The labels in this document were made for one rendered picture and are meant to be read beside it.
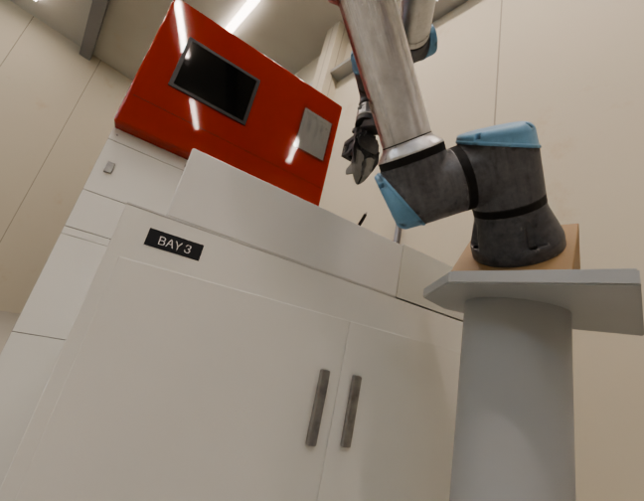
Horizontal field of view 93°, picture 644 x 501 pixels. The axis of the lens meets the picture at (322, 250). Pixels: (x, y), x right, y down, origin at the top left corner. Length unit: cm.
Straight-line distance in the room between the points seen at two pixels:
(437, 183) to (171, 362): 52
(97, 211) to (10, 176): 730
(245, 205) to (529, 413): 57
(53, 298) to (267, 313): 77
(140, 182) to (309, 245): 77
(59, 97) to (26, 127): 93
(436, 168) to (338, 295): 34
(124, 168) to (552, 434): 130
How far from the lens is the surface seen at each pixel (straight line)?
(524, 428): 57
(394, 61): 56
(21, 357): 124
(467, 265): 65
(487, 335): 57
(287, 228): 65
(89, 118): 905
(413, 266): 86
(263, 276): 62
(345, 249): 72
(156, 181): 128
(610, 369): 235
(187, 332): 58
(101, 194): 126
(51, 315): 122
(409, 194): 54
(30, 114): 891
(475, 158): 57
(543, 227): 62
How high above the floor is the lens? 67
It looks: 17 degrees up
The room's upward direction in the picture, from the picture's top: 13 degrees clockwise
